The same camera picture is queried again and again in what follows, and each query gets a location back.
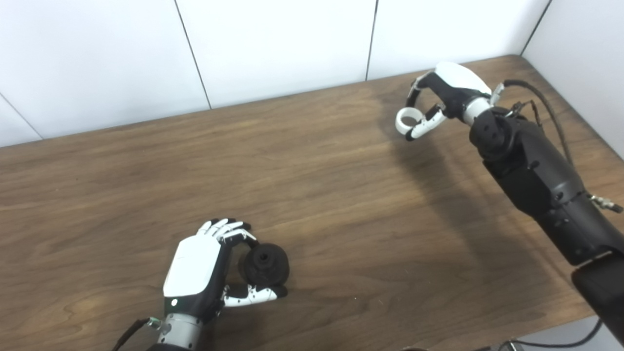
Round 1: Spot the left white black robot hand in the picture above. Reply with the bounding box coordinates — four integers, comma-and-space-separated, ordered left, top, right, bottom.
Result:
162, 218, 288, 322

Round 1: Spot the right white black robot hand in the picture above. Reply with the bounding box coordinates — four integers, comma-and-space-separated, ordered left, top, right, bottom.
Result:
405, 62, 493, 142

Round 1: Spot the white plastic ring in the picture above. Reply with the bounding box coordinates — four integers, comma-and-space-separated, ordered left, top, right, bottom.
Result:
395, 107, 426, 136

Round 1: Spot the round black plastic part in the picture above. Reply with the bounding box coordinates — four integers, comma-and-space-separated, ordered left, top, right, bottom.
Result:
243, 244, 291, 287

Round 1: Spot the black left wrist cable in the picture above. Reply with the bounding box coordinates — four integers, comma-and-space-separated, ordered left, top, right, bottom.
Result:
111, 317, 161, 351

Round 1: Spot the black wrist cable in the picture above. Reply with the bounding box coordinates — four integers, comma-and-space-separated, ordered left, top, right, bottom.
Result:
111, 317, 161, 351
490, 79, 624, 214

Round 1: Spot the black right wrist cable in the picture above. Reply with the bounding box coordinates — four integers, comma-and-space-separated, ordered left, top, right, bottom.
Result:
490, 79, 624, 214

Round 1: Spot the black floor cable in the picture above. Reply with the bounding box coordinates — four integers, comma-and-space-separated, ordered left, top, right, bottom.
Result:
487, 317, 605, 351

